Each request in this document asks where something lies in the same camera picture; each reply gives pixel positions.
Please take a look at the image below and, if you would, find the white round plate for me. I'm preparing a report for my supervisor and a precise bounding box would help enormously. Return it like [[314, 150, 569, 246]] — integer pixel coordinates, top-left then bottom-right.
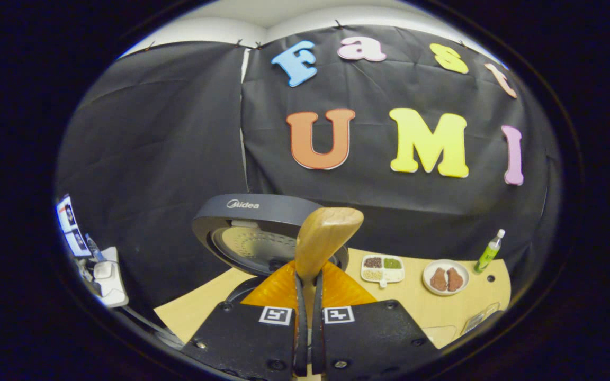
[[423, 259, 470, 296]]

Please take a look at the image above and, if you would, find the printed standing banner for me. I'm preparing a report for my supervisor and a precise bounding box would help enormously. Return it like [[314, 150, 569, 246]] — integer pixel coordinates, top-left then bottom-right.
[[56, 195, 93, 260]]

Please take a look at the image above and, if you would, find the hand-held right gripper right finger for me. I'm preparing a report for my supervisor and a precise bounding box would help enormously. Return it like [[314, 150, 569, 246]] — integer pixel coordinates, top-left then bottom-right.
[[310, 260, 441, 379]]

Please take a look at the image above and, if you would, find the white divided snack dish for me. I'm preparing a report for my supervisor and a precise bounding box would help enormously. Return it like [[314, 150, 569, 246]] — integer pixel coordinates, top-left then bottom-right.
[[361, 255, 406, 289]]

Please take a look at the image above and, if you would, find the green drink bottle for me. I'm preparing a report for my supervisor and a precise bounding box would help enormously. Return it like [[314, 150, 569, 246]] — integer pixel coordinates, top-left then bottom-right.
[[473, 229, 506, 275]]

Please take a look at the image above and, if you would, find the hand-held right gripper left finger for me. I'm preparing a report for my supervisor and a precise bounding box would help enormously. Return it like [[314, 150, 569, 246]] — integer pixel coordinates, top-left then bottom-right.
[[181, 260, 309, 379]]

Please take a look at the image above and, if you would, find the metal wire chopstick holder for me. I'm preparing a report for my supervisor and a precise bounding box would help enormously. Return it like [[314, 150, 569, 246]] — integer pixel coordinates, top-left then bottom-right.
[[461, 302, 501, 335]]

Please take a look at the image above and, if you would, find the dark grey rice cooker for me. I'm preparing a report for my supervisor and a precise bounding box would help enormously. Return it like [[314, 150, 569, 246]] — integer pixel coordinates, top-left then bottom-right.
[[191, 194, 349, 307]]

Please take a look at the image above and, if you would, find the black backdrop cloth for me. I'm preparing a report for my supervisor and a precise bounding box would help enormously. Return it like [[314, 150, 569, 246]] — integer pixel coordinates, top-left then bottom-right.
[[55, 25, 562, 318]]

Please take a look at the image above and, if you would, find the wooden spoon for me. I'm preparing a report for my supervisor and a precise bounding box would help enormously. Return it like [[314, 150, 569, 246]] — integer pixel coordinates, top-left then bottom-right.
[[294, 206, 365, 374]]

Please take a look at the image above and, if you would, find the white plastic device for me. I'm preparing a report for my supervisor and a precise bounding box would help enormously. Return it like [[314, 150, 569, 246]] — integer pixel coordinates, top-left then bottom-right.
[[92, 246, 130, 309]]

